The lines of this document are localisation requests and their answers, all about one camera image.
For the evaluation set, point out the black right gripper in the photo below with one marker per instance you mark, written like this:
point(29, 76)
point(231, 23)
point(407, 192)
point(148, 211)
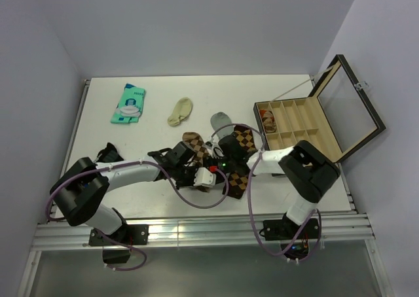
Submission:
point(211, 160)

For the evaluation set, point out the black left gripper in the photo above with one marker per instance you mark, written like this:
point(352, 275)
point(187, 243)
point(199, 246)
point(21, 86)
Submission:
point(191, 182)

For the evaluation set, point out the tan brown argyle sock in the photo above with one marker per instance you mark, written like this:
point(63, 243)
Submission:
point(196, 143)

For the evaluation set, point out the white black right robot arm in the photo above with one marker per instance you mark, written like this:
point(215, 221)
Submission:
point(310, 172)

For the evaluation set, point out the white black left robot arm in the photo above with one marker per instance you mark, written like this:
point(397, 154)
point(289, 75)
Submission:
point(79, 193)

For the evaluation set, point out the dark brown argyle sock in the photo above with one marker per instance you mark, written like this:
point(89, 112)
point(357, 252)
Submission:
point(237, 184)

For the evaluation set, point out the grey ankle sock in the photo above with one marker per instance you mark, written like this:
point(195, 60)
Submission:
point(221, 123)

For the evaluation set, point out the rolled orange argyle sock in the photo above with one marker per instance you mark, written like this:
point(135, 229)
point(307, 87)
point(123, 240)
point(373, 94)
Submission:
point(268, 120)

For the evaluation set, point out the cream ankle sock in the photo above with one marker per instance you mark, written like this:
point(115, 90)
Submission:
point(181, 112)

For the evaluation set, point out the black blue sock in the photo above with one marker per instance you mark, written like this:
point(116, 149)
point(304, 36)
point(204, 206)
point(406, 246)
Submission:
point(108, 154)

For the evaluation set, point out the green patterned sock pair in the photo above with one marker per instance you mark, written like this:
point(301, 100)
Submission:
point(130, 106)

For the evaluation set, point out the black compartment box with lid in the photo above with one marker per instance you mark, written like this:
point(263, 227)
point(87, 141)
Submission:
point(337, 116)

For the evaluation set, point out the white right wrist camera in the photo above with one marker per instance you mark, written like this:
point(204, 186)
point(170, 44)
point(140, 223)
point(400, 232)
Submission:
point(214, 149)

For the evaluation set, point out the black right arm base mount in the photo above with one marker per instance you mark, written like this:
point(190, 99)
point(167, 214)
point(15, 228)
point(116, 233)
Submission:
point(284, 229)

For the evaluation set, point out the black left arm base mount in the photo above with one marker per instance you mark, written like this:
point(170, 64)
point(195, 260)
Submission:
point(132, 234)

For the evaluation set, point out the aluminium frame rail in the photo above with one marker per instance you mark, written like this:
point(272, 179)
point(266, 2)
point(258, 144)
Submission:
point(199, 244)

